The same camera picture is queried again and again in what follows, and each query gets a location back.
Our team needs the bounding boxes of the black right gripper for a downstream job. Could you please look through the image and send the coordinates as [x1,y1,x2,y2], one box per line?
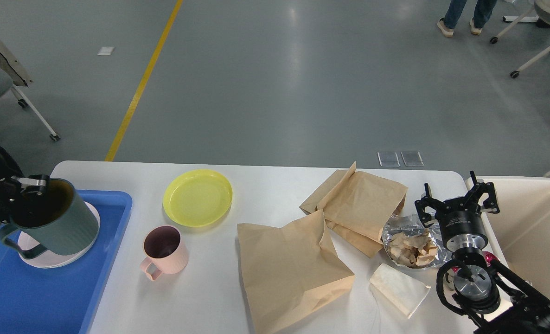
[414,171,500,253]

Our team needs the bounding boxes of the green ribbed mug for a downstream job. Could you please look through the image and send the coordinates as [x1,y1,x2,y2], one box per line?
[0,178,99,259]

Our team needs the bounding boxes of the pink ribbed mug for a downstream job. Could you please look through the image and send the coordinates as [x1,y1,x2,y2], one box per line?
[140,225,189,281]

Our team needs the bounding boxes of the yellow plastic plate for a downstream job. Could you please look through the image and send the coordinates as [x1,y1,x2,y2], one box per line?
[162,169,233,228]

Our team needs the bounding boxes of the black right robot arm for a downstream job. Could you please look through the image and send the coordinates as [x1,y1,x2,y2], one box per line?
[415,171,550,334]

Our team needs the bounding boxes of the red object under arm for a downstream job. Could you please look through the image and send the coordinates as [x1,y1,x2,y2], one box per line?
[483,251,500,267]

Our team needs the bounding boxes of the foil tray with crumpled paper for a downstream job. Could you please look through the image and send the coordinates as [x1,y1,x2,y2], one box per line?
[381,214,452,270]

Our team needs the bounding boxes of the clear floor plate right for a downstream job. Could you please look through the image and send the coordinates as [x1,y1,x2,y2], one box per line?
[401,151,425,167]

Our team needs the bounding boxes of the clear floor plate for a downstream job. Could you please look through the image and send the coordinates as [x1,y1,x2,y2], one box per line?
[377,151,401,167]
[401,151,425,167]

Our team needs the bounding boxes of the pink plate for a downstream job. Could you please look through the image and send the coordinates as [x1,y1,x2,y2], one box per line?
[18,202,101,269]

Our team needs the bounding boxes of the beige plastic bin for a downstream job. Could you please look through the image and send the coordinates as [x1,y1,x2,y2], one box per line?
[477,176,550,299]

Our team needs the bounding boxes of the clear floor plate left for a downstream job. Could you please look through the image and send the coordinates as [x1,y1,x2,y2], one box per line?
[377,151,401,167]

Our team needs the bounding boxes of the rear brown paper bag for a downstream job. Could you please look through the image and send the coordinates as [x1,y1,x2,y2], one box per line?
[299,162,408,258]

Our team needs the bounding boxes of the white paper napkin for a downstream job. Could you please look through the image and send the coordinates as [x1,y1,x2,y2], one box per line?
[369,263,431,319]

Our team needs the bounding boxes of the blue plastic tray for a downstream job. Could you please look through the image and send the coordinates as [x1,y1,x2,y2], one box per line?
[0,190,133,334]

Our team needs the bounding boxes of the large brown paper bag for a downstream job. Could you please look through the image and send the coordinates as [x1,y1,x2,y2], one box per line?
[237,211,355,334]

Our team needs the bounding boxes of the white chair base right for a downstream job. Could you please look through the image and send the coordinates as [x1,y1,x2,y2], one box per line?
[488,0,550,80]

